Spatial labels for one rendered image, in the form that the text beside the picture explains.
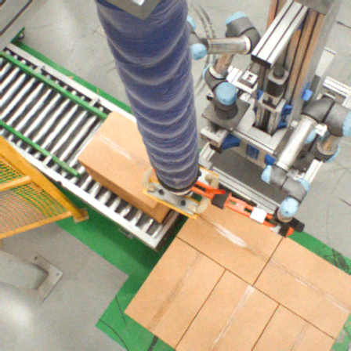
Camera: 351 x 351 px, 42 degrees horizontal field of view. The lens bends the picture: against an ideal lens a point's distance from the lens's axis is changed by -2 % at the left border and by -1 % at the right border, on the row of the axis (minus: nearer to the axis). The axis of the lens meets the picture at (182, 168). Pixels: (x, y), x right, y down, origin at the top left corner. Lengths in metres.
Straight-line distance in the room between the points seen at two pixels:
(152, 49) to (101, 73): 3.14
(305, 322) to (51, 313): 1.90
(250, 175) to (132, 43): 2.50
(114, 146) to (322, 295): 1.62
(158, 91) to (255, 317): 1.96
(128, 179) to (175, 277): 0.73
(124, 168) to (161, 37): 1.74
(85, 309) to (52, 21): 2.74
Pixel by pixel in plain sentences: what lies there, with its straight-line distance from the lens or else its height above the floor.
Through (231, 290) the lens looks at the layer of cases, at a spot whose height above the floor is 0.54.
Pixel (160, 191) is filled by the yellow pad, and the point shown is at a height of 1.16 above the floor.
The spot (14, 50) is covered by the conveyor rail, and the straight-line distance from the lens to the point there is 3.97.
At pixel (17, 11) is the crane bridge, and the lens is 0.82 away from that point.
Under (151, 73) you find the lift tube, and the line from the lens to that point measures 1.29.
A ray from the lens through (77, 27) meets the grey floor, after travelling 4.69.
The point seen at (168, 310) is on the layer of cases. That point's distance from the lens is 3.04.
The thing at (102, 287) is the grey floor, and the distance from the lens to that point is 3.69.
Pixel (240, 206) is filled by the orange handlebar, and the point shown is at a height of 1.26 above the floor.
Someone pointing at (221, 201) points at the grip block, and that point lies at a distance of 2.40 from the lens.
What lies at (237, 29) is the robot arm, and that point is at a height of 1.64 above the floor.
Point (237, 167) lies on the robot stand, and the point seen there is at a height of 0.21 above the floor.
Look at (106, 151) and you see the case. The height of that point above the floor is 0.95.
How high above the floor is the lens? 3.57
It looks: 70 degrees down
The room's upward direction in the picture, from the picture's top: 11 degrees counter-clockwise
